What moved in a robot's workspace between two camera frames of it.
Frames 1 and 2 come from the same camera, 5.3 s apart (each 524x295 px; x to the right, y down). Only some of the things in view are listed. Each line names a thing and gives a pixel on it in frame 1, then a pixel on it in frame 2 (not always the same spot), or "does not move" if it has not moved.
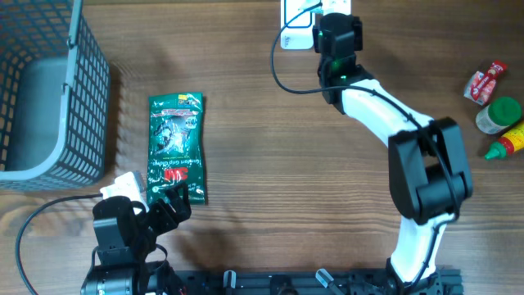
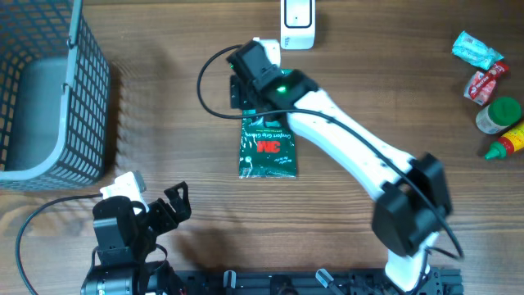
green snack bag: [176, 145] → [266, 152]
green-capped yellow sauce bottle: [508, 144] does not move
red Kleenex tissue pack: [480, 88] does not move
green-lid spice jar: [496, 116] does not move
